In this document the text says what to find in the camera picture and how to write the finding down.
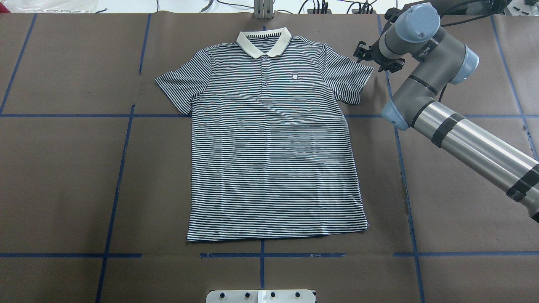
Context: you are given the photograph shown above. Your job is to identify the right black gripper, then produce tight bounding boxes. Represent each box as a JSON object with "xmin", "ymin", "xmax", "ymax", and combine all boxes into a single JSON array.
[{"xmin": 353, "ymin": 40, "xmax": 405, "ymax": 73}]

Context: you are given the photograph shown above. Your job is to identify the navy white striped polo shirt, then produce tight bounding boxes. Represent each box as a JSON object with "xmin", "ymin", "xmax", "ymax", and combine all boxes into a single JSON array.
[{"xmin": 155, "ymin": 28, "xmax": 372, "ymax": 243}]

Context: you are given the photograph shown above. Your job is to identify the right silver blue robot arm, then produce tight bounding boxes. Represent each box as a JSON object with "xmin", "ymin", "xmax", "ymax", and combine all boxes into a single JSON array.
[{"xmin": 353, "ymin": 1, "xmax": 539, "ymax": 222}]

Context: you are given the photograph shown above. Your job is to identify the clear plastic bag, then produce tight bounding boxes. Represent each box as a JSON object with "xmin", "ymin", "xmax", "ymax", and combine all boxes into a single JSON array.
[{"xmin": 1, "ymin": 0, "xmax": 99, "ymax": 13}]

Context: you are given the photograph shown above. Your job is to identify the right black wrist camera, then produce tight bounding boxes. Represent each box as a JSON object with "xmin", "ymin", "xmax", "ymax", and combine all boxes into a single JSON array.
[{"xmin": 384, "ymin": 7, "xmax": 404, "ymax": 24}]

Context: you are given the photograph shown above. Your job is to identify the aluminium frame post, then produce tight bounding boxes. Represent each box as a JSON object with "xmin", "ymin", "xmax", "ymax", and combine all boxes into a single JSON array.
[{"xmin": 253, "ymin": 0, "xmax": 275, "ymax": 20}]

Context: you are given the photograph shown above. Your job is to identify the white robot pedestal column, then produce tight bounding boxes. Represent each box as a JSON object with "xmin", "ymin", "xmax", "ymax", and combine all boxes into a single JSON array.
[{"xmin": 205, "ymin": 289, "xmax": 317, "ymax": 303}]

